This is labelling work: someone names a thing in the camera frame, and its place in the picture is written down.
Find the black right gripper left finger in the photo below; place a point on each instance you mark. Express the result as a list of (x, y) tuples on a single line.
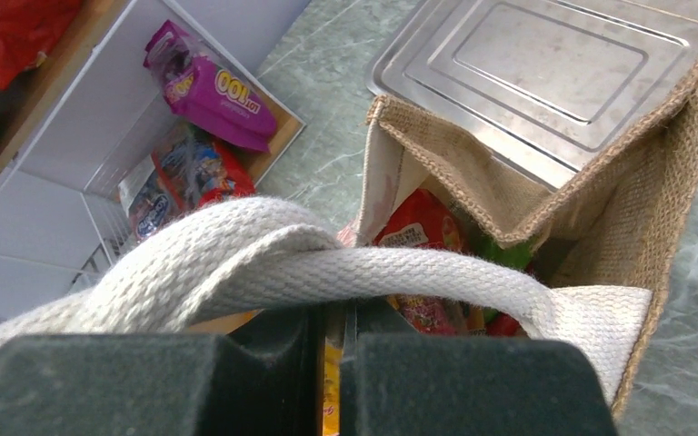
[(260, 379)]

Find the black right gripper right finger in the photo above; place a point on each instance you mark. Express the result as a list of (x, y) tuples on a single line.
[(396, 381)]

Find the orange snack bag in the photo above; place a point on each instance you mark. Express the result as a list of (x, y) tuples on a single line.
[(331, 390)]

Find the green bumpy cucumber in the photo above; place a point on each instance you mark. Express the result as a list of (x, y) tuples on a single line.
[(489, 320)]

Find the burlap grocery bag pink print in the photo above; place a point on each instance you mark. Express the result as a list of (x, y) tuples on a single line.
[(588, 263)]

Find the red candy bag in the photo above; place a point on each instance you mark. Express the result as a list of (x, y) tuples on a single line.
[(423, 224)]

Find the small red snack bag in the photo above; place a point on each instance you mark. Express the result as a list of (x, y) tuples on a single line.
[(29, 31)]

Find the colourful snack pack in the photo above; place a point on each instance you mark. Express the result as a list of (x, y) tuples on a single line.
[(187, 170)]

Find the silver metal tray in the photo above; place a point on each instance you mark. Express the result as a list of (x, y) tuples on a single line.
[(546, 85)]

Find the white wire shelf rack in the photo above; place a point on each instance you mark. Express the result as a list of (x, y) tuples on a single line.
[(90, 114)]

